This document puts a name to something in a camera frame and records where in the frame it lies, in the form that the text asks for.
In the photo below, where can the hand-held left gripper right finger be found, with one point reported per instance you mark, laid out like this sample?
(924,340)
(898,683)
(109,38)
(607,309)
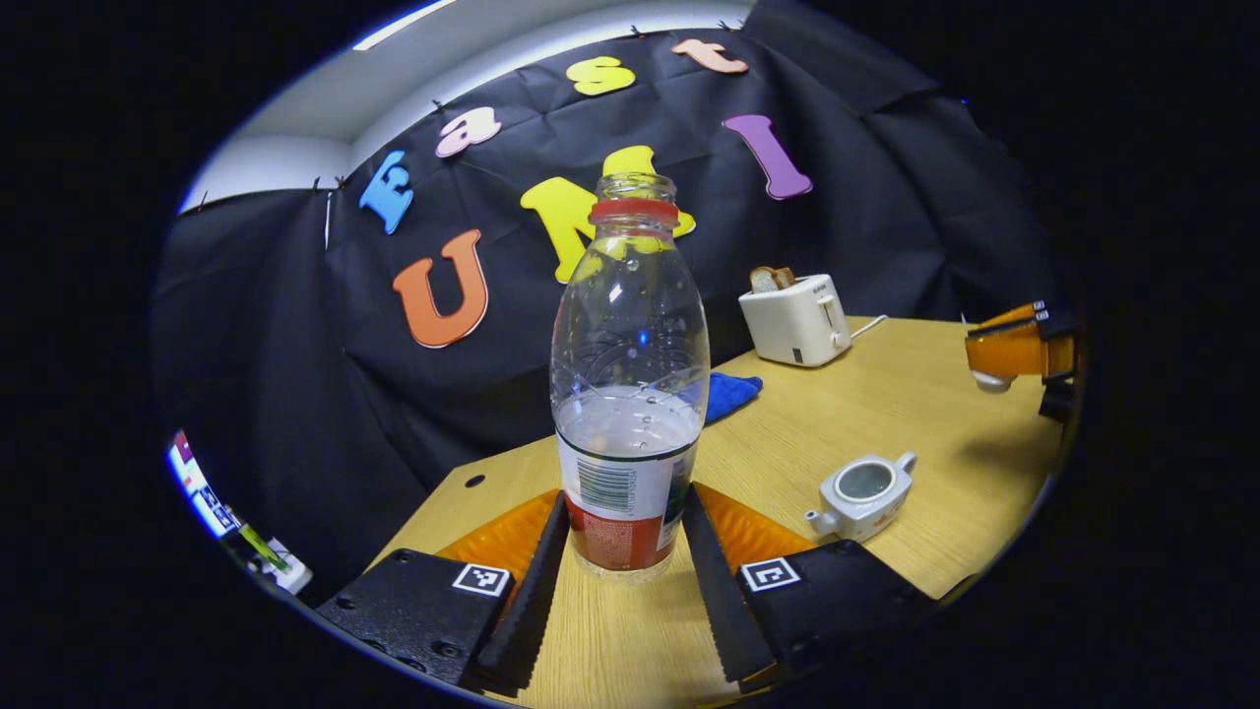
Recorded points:
(827,601)

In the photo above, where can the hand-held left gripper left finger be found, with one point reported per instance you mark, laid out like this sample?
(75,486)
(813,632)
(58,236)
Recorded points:
(423,611)

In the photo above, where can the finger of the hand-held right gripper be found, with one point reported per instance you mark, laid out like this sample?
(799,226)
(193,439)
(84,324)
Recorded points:
(1014,317)
(1009,354)

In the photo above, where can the white ceramic teacup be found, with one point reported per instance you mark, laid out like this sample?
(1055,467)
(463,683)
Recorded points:
(866,502)

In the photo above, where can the clear plastic water bottle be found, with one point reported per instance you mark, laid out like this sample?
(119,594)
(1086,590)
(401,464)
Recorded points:
(630,335)

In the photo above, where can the white toaster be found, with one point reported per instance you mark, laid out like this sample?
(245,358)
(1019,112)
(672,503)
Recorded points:
(792,325)

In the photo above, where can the blue folded towel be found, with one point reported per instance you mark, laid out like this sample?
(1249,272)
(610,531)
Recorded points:
(728,394)

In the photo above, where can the bread slice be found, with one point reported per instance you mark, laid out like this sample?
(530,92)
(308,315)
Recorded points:
(771,280)

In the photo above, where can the computer monitor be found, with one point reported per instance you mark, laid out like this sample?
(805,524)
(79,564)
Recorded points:
(202,483)

